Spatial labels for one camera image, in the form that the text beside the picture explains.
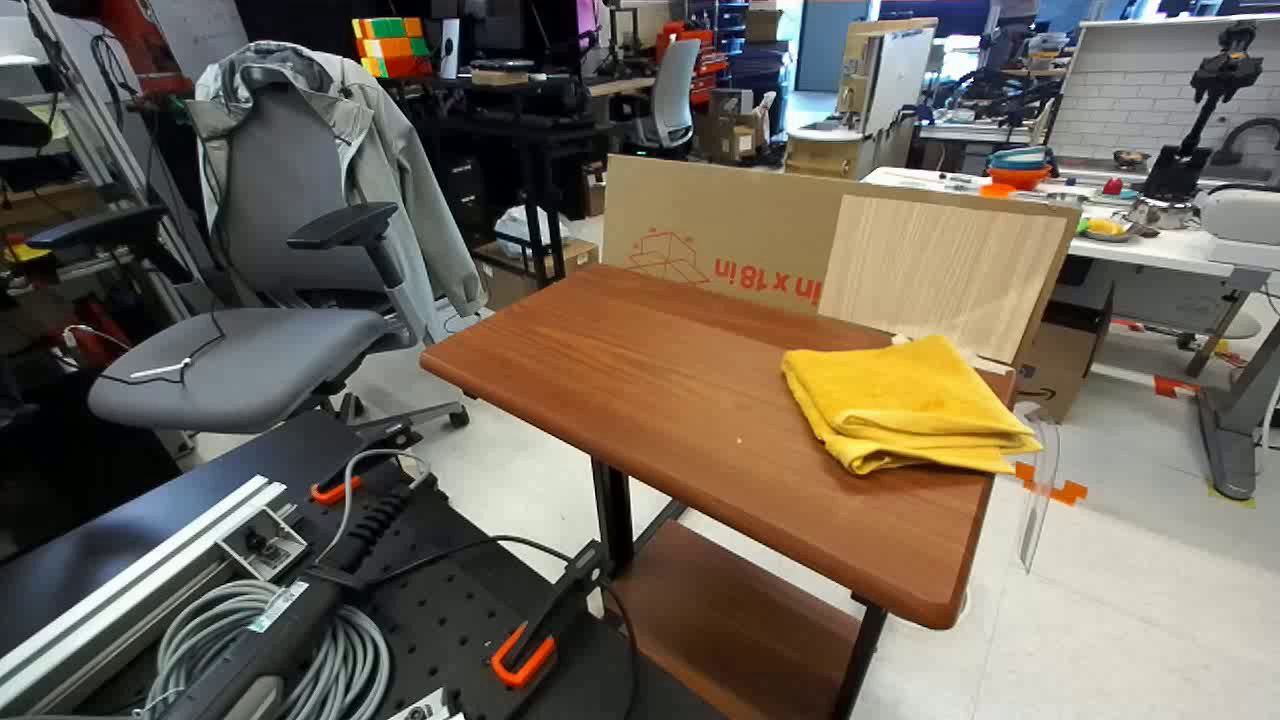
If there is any black ribbed clamp orange tip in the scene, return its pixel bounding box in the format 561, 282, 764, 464
303, 453, 431, 570

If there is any black camera stand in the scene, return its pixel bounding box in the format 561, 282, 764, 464
1142, 20, 1267, 208

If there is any brown cardboard box with print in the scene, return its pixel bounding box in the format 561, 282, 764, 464
599, 153, 861, 318

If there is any orange and blue disc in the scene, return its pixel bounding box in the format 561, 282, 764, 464
986, 144, 1062, 191

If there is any grey office chair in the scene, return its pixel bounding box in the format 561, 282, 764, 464
83, 43, 493, 453

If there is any grey desk leg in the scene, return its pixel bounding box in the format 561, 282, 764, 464
1191, 317, 1280, 502

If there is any aluminium profile rail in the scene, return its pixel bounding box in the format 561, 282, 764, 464
0, 473, 291, 711

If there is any white pegboard panel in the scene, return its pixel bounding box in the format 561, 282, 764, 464
1044, 11, 1280, 171

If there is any black clamp with orange handle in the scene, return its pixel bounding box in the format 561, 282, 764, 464
483, 536, 613, 697

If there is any colourful block box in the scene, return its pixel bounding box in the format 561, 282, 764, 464
350, 11, 439, 87

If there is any tall beige cardboard box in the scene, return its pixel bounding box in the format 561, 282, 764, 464
832, 11, 945, 141

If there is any black table leg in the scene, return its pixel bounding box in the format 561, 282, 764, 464
824, 601, 893, 720
590, 455, 642, 582

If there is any grey jacket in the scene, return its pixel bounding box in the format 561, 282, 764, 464
191, 34, 493, 342

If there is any yellow towel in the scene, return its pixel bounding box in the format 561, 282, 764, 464
777, 330, 1047, 479

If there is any light wood panel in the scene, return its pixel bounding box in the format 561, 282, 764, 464
817, 183, 1084, 370

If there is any white background office chair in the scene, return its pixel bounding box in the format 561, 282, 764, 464
638, 34, 709, 155

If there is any small brown cardboard box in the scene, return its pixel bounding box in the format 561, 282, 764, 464
1018, 282, 1121, 427

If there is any white desk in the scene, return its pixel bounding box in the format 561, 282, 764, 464
861, 163, 1280, 282

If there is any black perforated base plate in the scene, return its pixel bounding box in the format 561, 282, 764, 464
295, 488, 642, 720

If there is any black background table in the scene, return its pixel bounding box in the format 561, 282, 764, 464
435, 65, 610, 289

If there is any wooden lower table shelf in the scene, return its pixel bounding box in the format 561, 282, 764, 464
605, 511, 872, 720

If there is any grey cable coil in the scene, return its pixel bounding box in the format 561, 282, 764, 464
133, 576, 395, 720

